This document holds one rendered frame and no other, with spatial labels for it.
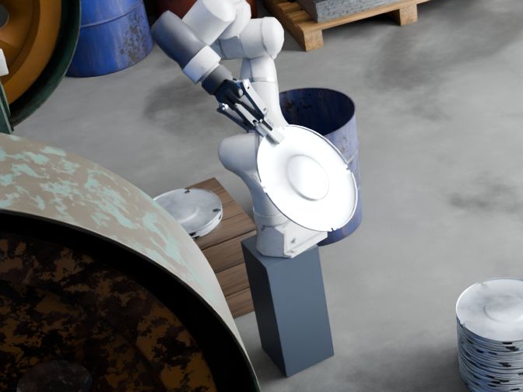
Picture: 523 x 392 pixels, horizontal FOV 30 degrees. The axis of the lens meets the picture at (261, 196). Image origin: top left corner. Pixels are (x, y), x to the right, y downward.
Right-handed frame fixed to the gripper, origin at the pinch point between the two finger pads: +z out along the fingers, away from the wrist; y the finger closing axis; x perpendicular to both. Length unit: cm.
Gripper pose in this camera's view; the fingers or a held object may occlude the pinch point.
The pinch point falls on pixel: (270, 132)
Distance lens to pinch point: 237.7
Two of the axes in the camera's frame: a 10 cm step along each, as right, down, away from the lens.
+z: 7.1, 7.0, 0.4
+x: 4.9, -5.4, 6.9
